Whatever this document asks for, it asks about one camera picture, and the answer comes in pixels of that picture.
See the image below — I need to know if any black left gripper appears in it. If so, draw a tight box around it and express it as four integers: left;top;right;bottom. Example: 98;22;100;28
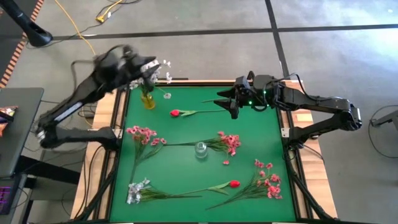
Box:
121;52;159;85

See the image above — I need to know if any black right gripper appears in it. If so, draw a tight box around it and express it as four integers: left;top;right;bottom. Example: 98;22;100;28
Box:
216;88;254;119

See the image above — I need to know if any pink flower spray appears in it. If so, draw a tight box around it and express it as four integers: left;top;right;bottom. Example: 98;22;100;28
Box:
206;159;284;211
126;125;168;185
164;130;242;166

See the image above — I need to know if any yellow glass vase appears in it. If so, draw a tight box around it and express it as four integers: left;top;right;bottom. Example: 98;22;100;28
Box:
141;90;156;110

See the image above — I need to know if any ribbed clear glass vase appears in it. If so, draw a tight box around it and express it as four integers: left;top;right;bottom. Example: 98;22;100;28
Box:
194;141;208;159

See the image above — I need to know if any green table mat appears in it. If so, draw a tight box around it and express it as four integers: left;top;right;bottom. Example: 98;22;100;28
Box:
109;85;297;222

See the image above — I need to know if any black stand base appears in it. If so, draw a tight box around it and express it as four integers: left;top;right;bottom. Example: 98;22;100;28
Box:
0;0;53;47

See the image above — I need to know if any black hazard-edged floor mat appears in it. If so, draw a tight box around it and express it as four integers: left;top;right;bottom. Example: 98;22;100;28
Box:
0;0;45;88

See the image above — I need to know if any dark grey desk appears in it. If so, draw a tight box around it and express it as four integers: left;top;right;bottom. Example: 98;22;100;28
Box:
0;87;45;179

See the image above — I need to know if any colourful snack bag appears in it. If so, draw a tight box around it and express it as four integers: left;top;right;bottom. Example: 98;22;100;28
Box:
0;105;19;138

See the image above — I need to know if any backlit keyboard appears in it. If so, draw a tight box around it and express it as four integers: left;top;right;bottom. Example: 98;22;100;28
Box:
0;183;15;216

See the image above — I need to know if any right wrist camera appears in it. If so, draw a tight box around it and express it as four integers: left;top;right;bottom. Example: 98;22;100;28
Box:
234;75;250;91

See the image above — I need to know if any yellow plug cord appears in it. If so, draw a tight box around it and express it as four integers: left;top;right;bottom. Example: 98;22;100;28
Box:
95;0;125;23

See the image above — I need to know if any yellow extension cable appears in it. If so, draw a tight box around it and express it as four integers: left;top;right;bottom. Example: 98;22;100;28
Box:
54;0;97;56

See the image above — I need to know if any black aluminium table frame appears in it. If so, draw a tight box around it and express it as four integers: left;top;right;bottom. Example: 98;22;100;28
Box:
79;79;335;224

